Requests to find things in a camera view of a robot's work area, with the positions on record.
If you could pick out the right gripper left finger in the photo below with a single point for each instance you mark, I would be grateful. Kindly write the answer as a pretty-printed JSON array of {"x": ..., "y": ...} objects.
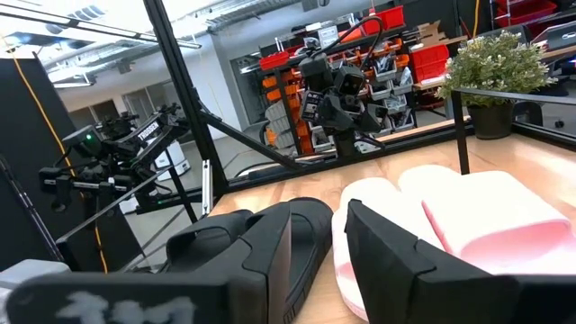
[{"x": 265, "y": 270}]

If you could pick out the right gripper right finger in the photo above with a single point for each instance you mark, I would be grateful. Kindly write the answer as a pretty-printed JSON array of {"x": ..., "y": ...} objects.
[{"x": 387, "y": 270}]

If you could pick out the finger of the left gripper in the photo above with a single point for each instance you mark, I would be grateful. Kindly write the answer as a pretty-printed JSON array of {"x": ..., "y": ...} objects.
[
  {"x": 337, "y": 114},
  {"x": 374, "y": 119}
]

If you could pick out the black slide sandal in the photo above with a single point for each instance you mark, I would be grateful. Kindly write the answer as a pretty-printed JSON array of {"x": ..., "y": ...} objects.
[
  {"x": 310, "y": 234},
  {"x": 202, "y": 238}
]

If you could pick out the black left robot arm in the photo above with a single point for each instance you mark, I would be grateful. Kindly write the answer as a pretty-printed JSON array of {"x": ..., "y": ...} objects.
[{"x": 317, "y": 72}]

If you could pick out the black background robot arm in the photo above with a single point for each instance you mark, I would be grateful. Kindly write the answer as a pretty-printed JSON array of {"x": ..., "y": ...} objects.
[{"x": 135, "y": 139}]

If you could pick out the storage rack with bins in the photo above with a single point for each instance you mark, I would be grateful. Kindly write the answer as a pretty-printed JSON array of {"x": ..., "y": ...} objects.
[{"x": 387, "y": 72}]

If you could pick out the wooden desk with grey legs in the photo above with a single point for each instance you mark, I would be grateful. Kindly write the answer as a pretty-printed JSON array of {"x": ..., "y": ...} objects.
[{"x": 425, "y": 83}]

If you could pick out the large red storage bin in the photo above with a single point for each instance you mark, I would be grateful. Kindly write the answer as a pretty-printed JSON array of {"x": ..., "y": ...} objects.
[{"x": 427, "y": 63}]

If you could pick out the black plant pot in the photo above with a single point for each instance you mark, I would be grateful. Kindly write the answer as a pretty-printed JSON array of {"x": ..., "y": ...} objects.
[{"x": 490, "y": 121}]

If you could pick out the green artificial plant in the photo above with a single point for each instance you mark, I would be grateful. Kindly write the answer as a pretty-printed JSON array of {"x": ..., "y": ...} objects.
[{"x": 495, "y": 67}]

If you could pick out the long ceiling light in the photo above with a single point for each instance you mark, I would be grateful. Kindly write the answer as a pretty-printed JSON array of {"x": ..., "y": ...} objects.
[{"x": 112, "y": 32}]

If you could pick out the black panel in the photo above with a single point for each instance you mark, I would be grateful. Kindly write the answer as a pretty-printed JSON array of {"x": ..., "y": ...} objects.
[{"x": 27, "y": 135}]

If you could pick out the black table edge rail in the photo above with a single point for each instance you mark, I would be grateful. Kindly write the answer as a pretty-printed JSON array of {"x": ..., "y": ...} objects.
[{"x": 396, "y": 146}]

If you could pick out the black metal shelf frame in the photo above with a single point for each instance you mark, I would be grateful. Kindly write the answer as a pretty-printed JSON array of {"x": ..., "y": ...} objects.
[{"x": 460, "y": 135}]

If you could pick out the black rig frame post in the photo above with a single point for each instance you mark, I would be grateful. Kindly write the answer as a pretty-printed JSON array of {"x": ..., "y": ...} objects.
[{"x": 183, "y": 90}]

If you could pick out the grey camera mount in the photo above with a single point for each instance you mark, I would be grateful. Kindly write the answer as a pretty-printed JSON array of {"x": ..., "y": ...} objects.
[{"x": 27, "y": 279}]

